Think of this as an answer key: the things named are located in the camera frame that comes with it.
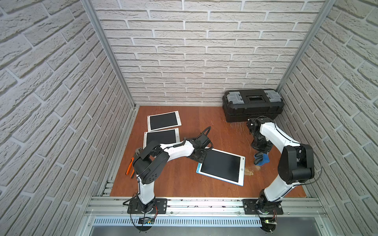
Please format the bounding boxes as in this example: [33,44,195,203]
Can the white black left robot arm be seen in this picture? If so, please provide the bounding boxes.
[132,134,214,210]

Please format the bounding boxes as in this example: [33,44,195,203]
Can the blue framed drawing tablet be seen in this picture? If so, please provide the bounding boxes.
[196,149,246,186]

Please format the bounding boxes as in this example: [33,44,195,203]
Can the right aluminium corner post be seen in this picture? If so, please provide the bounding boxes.
[276,0,336,92]

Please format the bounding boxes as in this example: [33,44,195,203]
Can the blue microfiber cloth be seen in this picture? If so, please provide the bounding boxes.
[254,152,270,166]

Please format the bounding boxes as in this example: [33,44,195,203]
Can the orange handled pliers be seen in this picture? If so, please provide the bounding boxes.
[125,147,143,179]

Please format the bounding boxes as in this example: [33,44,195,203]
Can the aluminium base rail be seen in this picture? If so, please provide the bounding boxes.
[84,197,327,227]

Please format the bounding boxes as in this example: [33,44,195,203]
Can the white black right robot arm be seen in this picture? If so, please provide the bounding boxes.
[247,116,315,214]

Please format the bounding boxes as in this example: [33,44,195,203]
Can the large white drawing tablet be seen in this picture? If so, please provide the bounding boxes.
[143,128,180,148]

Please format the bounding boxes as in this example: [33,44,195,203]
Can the black plastic toolbox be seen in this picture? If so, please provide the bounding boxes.
[222,89,284,123]

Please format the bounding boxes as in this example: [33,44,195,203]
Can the aluminium corner post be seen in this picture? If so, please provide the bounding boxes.
[276,0,336,92]
[82,0,136,108]

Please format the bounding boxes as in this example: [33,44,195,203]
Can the small white drawing tablet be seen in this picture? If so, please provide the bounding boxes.
[147,111,182,131]

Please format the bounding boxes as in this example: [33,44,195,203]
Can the left aluminium corner post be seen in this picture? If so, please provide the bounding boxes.
[82,0,136,108]

